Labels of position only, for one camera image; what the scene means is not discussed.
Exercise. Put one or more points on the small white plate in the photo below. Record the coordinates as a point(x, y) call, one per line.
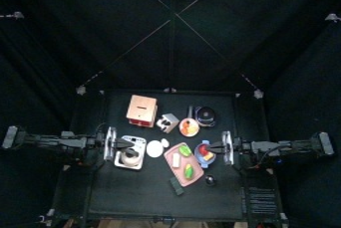
point(154, 149)

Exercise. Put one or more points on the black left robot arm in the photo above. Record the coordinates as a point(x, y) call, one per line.
point(58, 141)

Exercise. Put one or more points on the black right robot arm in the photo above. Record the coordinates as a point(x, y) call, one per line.
point(284, 146)

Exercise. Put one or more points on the yellow toy food piece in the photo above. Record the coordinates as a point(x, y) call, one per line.
point(209, 156)

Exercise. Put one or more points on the red toy tomato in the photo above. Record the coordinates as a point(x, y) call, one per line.
point(204, 149)

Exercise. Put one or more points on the blue toy bowl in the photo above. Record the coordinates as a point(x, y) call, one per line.
point(200, 162)

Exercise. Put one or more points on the green toy vegetable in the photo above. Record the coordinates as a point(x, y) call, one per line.
point(185, 150)

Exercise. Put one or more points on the toy frying pan with food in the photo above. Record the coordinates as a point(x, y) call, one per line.
point(189, 127)

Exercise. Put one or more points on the pink cutting board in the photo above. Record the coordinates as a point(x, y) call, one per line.
point(196, 172)

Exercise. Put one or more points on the green yellow toy corn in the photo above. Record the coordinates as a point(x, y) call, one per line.
point(189, 171)

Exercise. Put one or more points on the dark toy pot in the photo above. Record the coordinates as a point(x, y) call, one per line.
point(205, 115)

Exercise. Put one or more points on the small white toy egg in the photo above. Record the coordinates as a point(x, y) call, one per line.
point(165, 142)

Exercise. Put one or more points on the small dark ball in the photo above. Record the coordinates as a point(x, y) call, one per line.
point(210, 180)

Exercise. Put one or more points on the white toy stick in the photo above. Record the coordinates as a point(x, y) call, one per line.
point(176, 160)

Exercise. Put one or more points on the wooden toy box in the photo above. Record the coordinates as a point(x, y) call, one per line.
point(142, 110)

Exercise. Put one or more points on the small white toy toaster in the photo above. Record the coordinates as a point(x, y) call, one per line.
point(168, 122)

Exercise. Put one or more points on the dark green block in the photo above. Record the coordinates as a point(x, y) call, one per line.
point(177, 186)

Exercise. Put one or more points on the metal frame bracket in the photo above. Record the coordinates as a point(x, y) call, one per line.
point(81, 90)
point(259, 94)
point(16, 15)
point(333, 17)

